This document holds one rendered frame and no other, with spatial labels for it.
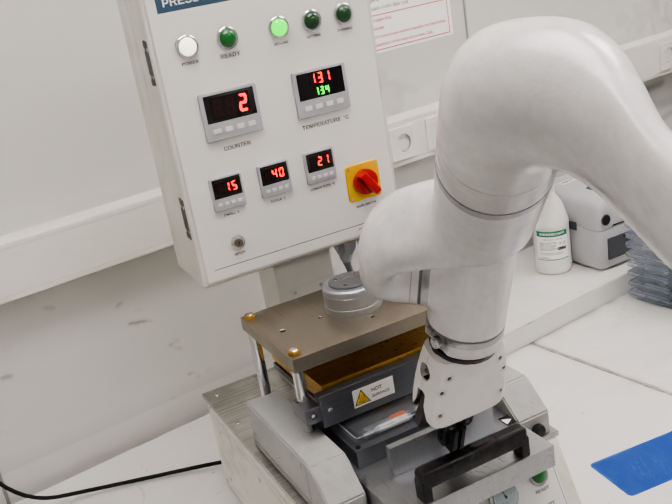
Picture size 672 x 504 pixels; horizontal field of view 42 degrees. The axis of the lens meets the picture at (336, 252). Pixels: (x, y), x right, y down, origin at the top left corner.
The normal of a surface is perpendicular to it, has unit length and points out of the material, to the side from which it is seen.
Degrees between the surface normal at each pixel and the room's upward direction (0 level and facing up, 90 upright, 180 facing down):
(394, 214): 52
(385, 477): 0
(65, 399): 90
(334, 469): 41
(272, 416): 0
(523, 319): 0
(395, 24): 90
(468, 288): 105
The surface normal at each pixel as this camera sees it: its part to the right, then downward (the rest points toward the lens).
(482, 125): -0.59, 0.61
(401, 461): 0.45, 0.23
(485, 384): 0.47, 0.53
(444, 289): -0.24, 0.57
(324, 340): -0.16, -0.93
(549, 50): -0.53, -0.27
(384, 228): -0.78, -0.28
